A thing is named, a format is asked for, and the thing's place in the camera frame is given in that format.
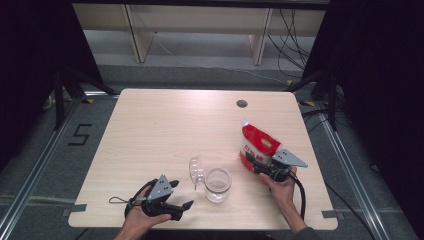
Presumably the thin grey cord loop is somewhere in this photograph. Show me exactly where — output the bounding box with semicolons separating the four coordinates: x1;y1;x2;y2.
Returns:
108;196;138;205

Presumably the black right gripper strap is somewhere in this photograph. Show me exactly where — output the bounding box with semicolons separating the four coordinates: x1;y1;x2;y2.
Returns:
288;171;308;221

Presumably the grey tape strip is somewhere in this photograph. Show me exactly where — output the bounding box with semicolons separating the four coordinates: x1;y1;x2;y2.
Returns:
321;209;345;220
61;203;88;217

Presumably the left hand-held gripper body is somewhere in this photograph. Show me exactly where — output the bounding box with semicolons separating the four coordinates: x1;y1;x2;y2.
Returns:
141;174;184;222

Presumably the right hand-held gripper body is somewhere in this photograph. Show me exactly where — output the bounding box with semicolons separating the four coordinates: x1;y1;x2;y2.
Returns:
263;147;309;183

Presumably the thin white floor cable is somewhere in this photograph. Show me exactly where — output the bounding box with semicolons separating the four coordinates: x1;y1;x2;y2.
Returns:
154;31;288;85

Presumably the person's left hand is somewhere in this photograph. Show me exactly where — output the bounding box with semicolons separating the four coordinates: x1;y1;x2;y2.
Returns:
123;185;172;234

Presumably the aluminium floor rail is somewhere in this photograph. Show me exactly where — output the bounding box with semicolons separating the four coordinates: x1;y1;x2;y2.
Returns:
0;96;82;240
314;103;392;240

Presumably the black metal stand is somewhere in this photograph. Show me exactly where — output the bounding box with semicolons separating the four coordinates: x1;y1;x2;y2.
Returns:
53;66;120;132
284;68;340;132

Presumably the clear glass jar with lid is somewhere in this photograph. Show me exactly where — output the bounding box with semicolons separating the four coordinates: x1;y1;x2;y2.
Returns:
188;154;233;205

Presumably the black left gripper strap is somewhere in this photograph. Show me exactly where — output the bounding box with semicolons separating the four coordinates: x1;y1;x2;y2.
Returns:
123;178;160;218

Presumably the thin black floor cable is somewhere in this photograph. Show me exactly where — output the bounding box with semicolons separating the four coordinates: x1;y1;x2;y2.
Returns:
324;182;378;240

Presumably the light wooden shelf unit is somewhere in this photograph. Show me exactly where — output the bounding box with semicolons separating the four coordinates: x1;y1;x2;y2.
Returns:
73;3;327;66

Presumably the person's right hand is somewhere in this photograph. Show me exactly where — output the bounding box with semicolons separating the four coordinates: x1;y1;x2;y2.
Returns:
258;165;298;210

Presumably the red and white sugar bag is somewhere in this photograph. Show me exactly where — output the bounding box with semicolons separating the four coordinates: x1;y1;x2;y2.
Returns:
239;118;283;173

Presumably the black gripper strap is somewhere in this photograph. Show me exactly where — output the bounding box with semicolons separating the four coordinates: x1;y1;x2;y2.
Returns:
288;171;308;221
123;178;160;218

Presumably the bundle of black cables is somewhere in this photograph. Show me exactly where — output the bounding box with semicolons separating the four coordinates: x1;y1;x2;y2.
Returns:
266;8;322;80

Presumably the black curtain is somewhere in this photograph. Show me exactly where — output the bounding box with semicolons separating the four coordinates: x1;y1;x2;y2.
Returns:
0;0;105;171
301;0;424;239

